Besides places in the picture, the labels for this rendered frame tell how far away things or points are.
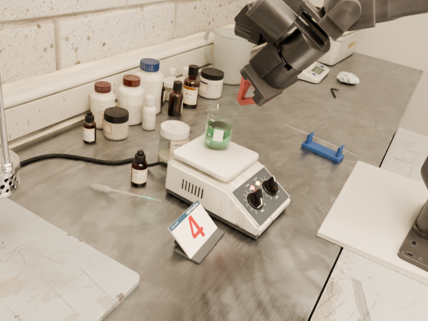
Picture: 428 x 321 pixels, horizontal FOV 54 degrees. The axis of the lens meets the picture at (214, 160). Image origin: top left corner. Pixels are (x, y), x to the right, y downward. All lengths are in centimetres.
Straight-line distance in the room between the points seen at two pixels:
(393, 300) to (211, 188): 33
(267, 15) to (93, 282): 44
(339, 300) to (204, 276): 20
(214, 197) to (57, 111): 42
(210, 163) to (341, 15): 31
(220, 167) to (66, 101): 41
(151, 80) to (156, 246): 48
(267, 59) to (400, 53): 149
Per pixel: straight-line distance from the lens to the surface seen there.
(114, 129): 93
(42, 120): 95
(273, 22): 63
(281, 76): 68
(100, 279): 61
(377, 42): 213
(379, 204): 89
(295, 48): 65
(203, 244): 68
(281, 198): 77
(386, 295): 72
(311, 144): 105
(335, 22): 61
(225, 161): 74
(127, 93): 98
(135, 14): 116
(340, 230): 78
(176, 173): 74
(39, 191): 79
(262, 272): 67
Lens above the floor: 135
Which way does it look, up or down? 30 degrees down
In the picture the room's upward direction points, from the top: 10 degrees clockwise
